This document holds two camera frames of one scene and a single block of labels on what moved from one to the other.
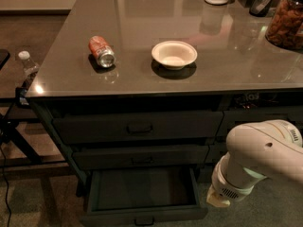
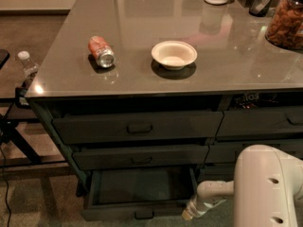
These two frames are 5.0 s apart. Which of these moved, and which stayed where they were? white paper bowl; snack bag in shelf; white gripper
Moved: white gripper
Stayed: snack bag in shelf; white paper bowl
